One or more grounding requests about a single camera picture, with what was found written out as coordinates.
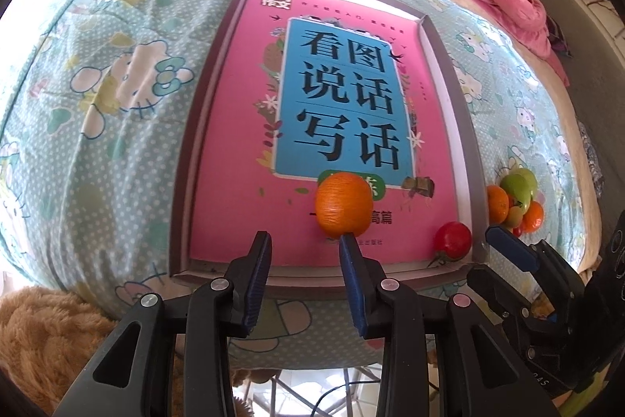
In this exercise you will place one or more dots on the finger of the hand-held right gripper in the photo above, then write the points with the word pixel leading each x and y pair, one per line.
pixel 508 243
pixel 495 292

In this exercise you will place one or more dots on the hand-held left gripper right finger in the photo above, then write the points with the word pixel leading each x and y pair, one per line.
pixel 352 280

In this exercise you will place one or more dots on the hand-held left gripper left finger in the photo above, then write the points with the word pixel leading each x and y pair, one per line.
pixel 256 280

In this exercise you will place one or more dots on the red tomato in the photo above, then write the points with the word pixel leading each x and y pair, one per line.
pixel 452 241
pixel 519 231

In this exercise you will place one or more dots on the small brown round fruit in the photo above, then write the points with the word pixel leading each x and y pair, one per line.
pixel 513 215

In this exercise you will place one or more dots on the orange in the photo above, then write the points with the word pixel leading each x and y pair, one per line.
pixel 342 204
pixel 498 203
pixel 533 216

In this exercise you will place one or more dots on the grey cardboard box tray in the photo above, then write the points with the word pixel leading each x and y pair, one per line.
pixel 193 129

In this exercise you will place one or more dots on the dark patterned cloth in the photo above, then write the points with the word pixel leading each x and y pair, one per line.
pixel 593 163

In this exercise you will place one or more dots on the pink book with blue panel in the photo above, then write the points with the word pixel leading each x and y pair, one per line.
pixel 234 104

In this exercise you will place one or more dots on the cartoon cat print bedsheet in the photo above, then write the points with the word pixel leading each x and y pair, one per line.
pixel 122 129

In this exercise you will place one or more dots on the purple striped cloth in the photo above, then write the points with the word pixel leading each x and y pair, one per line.
pixel 554 33

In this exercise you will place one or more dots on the grey foam mat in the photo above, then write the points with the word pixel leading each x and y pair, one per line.
pixel 576 31

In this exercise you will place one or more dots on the brown fuzzy plush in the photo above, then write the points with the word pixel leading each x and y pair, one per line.
pixel 39 334

